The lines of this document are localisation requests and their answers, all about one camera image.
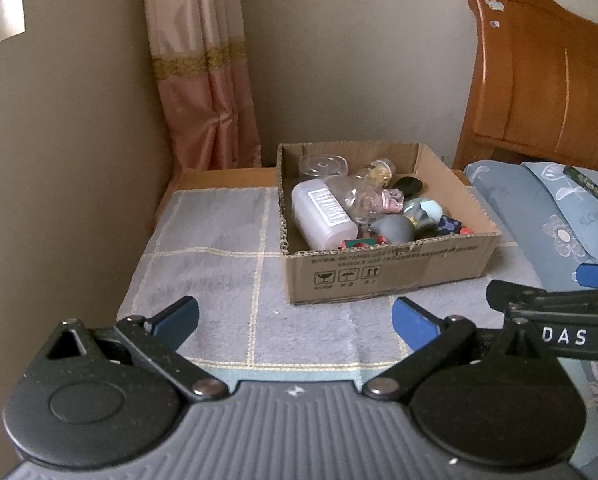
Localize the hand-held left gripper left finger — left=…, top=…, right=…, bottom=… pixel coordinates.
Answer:
left=44, top=296, right=230, bottom=404

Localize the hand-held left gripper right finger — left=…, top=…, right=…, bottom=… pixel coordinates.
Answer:
left=363, top=296, right=540, bottom=404

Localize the cardboard box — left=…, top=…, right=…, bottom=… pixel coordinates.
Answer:
left=276, top=141, right=503, bottom=306

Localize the pink clear jar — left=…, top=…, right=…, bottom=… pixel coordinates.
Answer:
left=379, top=187, right=406, bottom=214

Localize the grey checked towel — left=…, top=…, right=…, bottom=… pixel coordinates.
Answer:
left=116, top=185, right=547, bottom=377

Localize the blue floral pillow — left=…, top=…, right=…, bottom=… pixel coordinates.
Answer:
left=463, top=160, right=598, bottom=292

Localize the dark patterned hair clip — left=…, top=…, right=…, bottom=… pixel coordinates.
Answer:
left=563, top=165, right=598, bottom=202

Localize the grey rounded object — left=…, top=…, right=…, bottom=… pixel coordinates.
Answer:
left=373, top=215, right=416, bottom=242

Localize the light blue egg-shaped toy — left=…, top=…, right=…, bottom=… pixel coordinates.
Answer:
left=404, top=198, right=444, bottom=227

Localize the black oval object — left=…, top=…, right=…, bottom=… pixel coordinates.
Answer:
left=394, top=176, right=425, bottom=197

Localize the white plastic bottle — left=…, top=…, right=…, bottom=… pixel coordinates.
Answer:
left=291, top=180, right=360, bottom=252

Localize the small clear bottle gold cap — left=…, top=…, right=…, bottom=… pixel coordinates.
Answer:
left=368, top=159, right=396, bottom=187

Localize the clear plastic cup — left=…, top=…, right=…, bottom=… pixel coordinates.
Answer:
left=299, top=154, right=350, bottom=180

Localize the wooden headboard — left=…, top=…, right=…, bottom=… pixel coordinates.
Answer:
left=451, top=0, right=598, bottom=182

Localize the pink curtain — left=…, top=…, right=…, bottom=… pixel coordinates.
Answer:
left=141, top=0, right=263, bottom=172

